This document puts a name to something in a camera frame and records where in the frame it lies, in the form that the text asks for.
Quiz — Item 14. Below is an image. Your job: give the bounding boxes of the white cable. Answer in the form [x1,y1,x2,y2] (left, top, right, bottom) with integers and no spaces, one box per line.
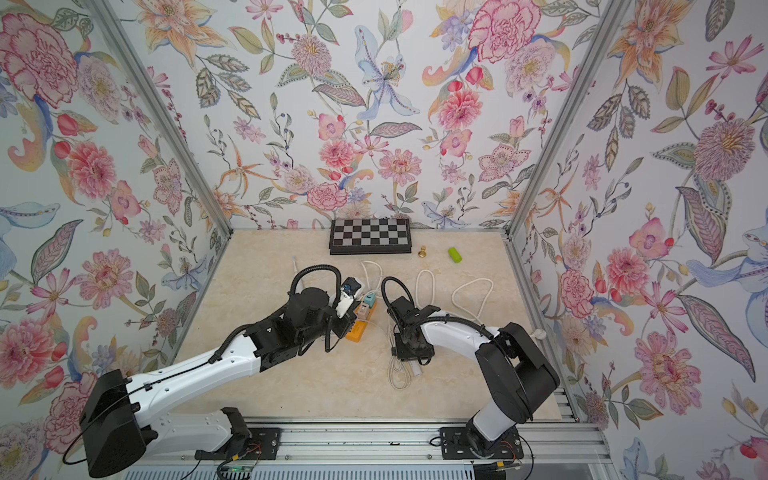
[386,344,424,391]

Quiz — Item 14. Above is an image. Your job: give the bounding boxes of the orange power strip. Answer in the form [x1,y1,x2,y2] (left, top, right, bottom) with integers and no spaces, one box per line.
[345,306,376,343]

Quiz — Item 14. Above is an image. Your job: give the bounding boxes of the teal USB charger plug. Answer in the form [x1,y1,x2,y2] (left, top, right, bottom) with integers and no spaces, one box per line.
[362,291,378,309]

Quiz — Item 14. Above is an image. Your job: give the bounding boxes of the pink wall charger adapter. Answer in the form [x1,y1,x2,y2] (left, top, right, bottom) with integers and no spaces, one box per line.
[355,303,372,322]

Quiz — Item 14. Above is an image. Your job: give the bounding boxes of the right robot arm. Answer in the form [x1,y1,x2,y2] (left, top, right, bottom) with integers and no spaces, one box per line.
[387,297,560,457]

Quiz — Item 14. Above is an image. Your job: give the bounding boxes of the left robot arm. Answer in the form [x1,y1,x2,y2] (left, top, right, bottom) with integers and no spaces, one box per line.
[80,279,361,478]

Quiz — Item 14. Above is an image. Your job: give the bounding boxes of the green plastic cap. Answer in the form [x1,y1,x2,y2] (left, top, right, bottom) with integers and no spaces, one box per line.
[448,247,463,263]

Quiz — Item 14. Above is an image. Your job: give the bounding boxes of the black white chessboard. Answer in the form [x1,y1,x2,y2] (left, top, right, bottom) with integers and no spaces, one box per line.
[329,218,412,255]

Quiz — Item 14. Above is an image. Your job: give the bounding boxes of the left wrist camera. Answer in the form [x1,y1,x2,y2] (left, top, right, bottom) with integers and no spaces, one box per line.
[335,277,363,318]

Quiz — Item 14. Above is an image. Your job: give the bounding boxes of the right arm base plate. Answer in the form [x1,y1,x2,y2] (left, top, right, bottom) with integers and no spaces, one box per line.
[429,427,525,461]

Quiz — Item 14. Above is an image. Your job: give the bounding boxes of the aluminium mounting rail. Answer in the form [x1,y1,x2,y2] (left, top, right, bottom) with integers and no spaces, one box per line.
[119,416,613,466]

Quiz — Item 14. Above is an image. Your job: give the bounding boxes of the white power strip cord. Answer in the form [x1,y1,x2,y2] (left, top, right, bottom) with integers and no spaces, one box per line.
[358,259,548,344]

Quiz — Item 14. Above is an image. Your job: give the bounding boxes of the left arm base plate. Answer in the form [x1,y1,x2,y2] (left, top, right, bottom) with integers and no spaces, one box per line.
[194,427,282,462]

